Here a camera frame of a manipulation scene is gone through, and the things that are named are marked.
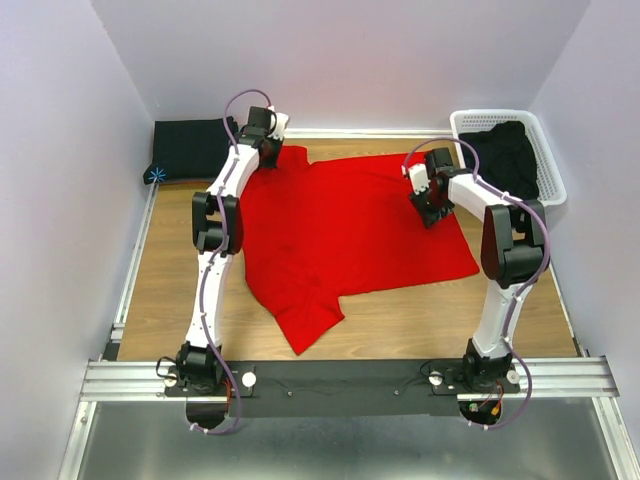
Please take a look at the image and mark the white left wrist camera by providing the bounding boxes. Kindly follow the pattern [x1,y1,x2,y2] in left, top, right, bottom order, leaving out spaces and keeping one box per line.
[269,112,290,141]

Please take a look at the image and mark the white plastic laundry basket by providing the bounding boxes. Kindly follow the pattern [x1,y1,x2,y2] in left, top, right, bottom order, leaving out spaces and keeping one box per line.
[449,109,567,208]

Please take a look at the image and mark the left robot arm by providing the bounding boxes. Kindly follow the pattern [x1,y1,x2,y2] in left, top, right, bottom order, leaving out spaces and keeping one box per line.
[175,105,289,396]

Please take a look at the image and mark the red t-shirt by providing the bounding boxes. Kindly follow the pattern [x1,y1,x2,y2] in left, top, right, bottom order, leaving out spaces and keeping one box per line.
[240,146,479,355]

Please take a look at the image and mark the aluminium frame rail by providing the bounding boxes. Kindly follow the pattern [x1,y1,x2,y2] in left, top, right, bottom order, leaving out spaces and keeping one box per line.
[80,357,619,402]

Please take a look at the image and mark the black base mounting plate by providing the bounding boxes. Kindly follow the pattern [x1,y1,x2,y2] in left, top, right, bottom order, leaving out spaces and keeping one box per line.
[156,359,520,425]

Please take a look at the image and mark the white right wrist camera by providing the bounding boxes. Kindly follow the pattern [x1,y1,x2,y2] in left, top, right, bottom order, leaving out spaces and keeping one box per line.
[401,163,430,198]

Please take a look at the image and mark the folded black t-shirt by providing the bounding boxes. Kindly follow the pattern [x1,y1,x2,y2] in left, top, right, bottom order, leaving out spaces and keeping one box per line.
[142,118,230,185]

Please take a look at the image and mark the black clothes in basket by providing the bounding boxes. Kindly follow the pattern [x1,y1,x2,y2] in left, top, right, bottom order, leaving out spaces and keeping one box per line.
[459,121,539,200]

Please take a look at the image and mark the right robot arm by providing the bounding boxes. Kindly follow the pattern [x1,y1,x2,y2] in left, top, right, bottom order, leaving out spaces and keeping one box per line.
[401,151,549,391]

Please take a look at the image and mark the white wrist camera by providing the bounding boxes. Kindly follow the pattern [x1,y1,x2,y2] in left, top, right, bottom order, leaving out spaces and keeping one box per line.
[401,163,430,198]
[269,112,290,141]

